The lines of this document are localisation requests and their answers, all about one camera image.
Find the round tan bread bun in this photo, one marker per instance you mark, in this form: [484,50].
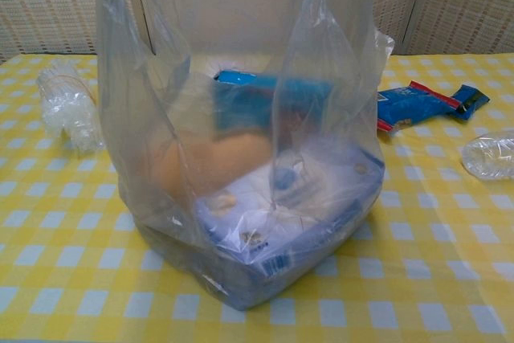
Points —
[192,162]

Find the blue red snack packet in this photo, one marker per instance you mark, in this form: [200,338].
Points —
[405,102]

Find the clear plastic water bottle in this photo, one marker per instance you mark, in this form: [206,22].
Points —
[492,156]

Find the clear plastic straw bundle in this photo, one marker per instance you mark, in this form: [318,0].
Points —
[68,110]

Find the blue cardboard snack box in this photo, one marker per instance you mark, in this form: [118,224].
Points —
[257,98]

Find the clear plastic bag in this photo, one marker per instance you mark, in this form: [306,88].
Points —
[132,126]

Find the white blue snack package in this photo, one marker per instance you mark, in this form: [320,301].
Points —
[321,214]

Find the small dark blue wrapper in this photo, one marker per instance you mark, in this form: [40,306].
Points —
[470,102]

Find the yellow white checkered tablecloth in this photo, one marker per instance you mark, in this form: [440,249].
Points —
[60,238]

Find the beige woven folding screen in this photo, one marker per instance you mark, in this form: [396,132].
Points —
[48,1]

